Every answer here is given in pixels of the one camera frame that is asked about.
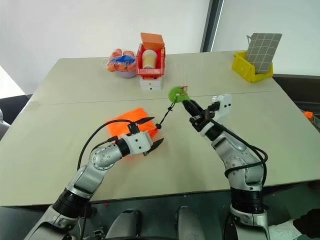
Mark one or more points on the green fuzzy round toy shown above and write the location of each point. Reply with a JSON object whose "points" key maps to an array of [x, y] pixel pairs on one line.
{"points": [[175, 93]]}

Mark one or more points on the black rounded object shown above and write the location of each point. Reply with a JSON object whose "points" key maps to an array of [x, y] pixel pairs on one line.
{"points": [[308, 222]]}

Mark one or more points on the orange cardboard box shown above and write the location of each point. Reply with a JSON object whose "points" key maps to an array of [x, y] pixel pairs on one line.
{"points": [[152, 41]]}

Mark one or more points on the white cloth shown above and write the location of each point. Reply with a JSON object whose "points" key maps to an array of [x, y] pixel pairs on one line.
{"points": [[282, 230]]}

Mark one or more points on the grey checked fabric pouch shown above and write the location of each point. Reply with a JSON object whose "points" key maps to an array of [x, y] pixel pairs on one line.
{"points": [[263, 51]]}

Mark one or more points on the brown paper cup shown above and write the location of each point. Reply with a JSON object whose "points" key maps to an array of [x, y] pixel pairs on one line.
{"points": [[149, 58]]}

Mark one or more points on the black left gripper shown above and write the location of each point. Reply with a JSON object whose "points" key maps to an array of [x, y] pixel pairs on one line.
{"points": [[133, 128]]}

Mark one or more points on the clear bag of orange items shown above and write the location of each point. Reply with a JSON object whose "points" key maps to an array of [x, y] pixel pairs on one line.
{"points": [[120, 61]]}

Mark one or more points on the white small box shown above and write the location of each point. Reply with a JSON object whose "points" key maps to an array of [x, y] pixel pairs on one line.
{"points": [[151, 80]]}

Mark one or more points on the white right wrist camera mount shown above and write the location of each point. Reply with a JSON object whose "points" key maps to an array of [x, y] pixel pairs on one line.
{"points": [[224, 105]]}

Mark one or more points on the small orange block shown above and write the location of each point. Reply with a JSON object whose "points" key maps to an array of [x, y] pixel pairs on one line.
{"points": [[308, 114]]}

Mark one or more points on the orange mesh pouch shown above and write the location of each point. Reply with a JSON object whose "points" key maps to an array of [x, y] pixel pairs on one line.
{"points": [[132, 116]]}

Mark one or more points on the dark rounded shape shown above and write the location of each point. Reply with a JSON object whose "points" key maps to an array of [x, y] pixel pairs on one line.
{"points": [[188, 223], [123, 223]]}

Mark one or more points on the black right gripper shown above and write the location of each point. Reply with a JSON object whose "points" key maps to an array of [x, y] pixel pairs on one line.
{"points": [[201, 122]]}

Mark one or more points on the purple bowl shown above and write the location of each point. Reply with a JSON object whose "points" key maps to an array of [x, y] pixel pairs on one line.
{"points": [[126, 74]]}

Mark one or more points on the red plastic bin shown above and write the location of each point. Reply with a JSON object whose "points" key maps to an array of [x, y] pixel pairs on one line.
{"points": [[151, 72]]}

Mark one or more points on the yellow plastic bin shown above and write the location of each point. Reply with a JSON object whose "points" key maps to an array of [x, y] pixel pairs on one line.
{"points": [[243, 67]]}

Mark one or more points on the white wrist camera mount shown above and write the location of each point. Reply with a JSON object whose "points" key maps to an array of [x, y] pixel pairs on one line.
{"points": [[224, 105], [138, 143]]}

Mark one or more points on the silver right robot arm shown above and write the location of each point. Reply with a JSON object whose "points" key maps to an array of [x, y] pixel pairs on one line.
{"points": [[240, 152]]}

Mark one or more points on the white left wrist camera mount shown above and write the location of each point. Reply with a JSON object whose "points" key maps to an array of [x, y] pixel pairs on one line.
{"points": [[138, 143]]}

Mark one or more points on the grey window frame post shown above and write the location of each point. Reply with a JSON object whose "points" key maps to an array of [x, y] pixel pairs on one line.
{"points": [[212, 25]]}

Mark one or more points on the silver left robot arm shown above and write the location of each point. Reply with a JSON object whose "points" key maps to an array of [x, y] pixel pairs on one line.
{"points": [[100, 157]]}

